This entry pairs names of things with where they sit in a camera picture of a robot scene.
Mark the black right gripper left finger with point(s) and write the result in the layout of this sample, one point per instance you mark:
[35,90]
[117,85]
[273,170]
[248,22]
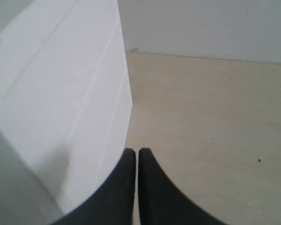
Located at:
[113,201]

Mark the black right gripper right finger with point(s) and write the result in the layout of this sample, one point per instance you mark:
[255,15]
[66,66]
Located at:
[161,202]

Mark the clear plastic storage bin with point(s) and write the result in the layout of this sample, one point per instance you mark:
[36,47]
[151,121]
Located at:
[62,73]

